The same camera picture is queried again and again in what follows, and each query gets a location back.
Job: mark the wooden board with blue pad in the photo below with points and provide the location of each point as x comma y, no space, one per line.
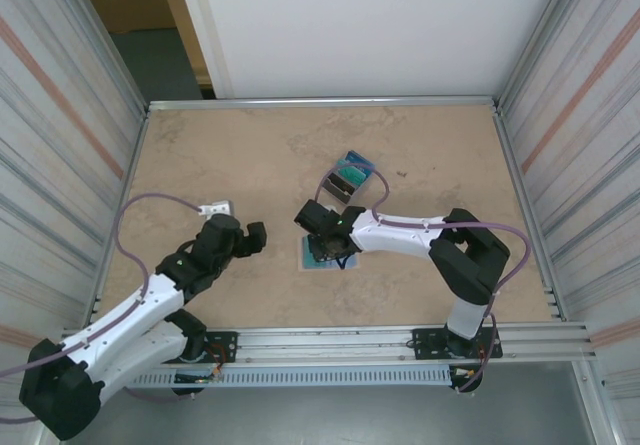
352,264

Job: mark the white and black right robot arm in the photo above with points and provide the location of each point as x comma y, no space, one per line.
395,232

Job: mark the black credit card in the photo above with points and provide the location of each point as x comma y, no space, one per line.
340,187

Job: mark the clear plastic card box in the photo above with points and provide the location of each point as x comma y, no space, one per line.
367,190

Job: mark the teal credit card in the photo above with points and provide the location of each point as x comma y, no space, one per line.
355,175

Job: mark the blue credit card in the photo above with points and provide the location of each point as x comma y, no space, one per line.
354,156

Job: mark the small circuit board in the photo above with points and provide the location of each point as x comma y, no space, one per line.
192,378

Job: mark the grey metal bottom panel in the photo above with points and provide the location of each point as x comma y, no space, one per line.
325,415

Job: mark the aluminium table side rail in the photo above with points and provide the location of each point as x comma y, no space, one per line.
121,215
522,200

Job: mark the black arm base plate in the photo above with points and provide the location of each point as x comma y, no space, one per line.
425,342
225,342

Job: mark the aluminium table end rail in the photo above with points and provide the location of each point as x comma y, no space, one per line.
325,101

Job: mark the aluminium frame post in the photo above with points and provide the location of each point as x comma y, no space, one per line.
539,40
117,65

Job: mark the white door frame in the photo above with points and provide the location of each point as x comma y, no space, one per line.
200,15

